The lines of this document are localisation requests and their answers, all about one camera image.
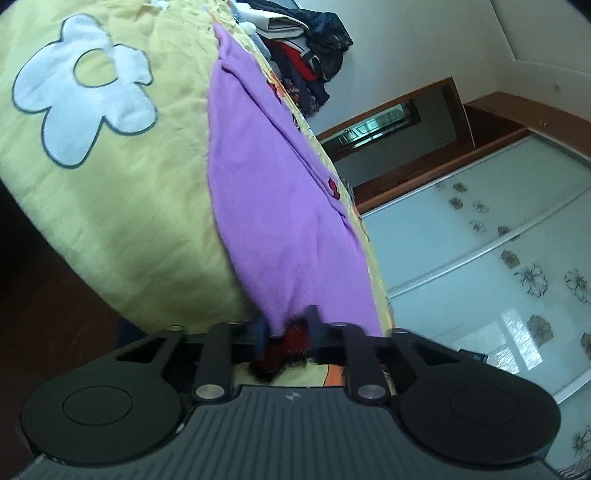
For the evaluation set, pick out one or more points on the yellow floral quilt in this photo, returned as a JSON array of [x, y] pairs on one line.
[[138, 194]]

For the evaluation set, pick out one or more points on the floral glass wardrobe door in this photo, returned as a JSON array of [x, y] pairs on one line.
[[461, 240]]

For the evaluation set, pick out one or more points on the wooden door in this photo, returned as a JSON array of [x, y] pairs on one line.
[[489, 138]]

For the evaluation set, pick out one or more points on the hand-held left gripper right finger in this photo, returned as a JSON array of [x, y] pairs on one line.
[[314, 333]]

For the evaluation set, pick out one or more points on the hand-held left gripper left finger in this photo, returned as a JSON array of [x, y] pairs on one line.
[[258, 335]]

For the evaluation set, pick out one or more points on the pile of clothes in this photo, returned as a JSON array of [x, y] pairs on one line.
[[314, 50]]

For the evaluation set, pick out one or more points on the purple sweater with striped trim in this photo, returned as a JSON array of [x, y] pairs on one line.
[[268, 184]]

